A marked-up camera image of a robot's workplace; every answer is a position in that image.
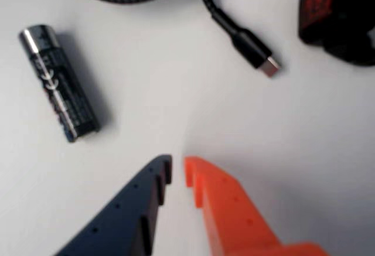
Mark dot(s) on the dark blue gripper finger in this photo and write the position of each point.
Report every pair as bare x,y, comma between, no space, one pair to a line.
123,218

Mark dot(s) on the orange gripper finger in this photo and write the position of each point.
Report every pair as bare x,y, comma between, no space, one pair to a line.
231,218

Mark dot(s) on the black AA battery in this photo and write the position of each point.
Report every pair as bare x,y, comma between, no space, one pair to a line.
55,83

